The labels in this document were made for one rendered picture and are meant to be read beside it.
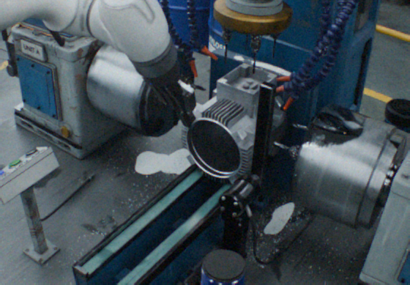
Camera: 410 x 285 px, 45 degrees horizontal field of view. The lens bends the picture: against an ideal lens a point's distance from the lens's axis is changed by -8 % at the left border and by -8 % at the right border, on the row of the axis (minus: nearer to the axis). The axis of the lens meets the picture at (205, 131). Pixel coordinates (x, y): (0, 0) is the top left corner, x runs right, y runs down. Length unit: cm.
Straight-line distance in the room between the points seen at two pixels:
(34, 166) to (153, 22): 43
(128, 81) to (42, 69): 31
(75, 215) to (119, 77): 38
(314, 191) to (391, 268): 25
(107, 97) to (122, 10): 53
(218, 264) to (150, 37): 42
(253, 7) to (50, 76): 64
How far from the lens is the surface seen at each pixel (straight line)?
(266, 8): 114
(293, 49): 140
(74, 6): 97
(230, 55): 138
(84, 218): 139
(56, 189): 149
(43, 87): 154
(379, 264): 116
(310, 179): 111
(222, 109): 121
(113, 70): 136
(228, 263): 71
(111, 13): 89
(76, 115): 150
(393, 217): 107
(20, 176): 113
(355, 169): 108
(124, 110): 135
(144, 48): 93
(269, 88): 103
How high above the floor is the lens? 176
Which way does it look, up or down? 35 degrees down
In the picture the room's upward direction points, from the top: 2 degrees clockwise
